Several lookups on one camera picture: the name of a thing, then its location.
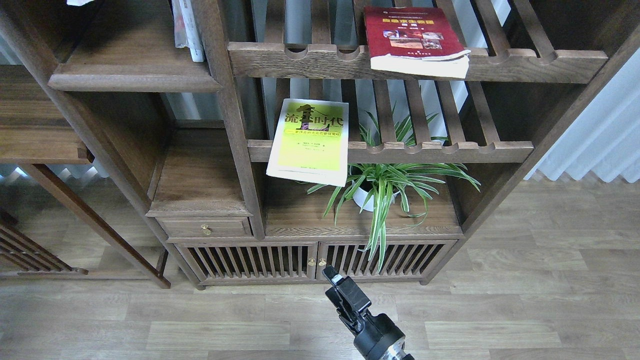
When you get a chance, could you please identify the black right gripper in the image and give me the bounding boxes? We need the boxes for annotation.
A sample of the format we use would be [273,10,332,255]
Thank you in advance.
[322,265,407,360]

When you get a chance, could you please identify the yellow green book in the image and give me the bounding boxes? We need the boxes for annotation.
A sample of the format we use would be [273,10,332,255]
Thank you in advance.
[266,98,349,187]

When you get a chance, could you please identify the white lavender book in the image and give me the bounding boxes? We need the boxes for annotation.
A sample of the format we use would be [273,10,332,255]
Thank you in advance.
[66,0,93,7]

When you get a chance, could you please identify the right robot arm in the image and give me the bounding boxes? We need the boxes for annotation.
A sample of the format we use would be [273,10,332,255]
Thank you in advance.
[322,265,414,360]

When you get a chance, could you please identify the white plant pot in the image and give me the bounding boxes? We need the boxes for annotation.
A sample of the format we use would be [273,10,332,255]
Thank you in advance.
[351,180,400,212]

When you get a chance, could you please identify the green spider plant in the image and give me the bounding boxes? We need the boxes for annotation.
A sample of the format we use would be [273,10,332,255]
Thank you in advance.
[306,105,482,273]

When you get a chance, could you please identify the brass drawer knob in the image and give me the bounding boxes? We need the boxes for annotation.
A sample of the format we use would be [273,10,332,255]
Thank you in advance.
[201,224,212,236]

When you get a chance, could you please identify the dark wooden bookshelf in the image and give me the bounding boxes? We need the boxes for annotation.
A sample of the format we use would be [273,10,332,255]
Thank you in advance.
[0,0,640,291]

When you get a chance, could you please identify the red paperback book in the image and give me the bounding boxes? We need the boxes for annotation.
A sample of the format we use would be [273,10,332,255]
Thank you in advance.
[364,6,470,79]

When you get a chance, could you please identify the white pleated curtain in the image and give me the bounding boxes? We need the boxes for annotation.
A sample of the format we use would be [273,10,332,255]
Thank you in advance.
[525,50,640,183]

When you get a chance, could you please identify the upright white book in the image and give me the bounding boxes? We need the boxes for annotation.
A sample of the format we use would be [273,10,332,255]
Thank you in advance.
[171,0,206,63]

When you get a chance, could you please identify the wooden side furniture left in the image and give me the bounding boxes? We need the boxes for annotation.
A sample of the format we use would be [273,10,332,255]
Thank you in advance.
[0,64,170,289]

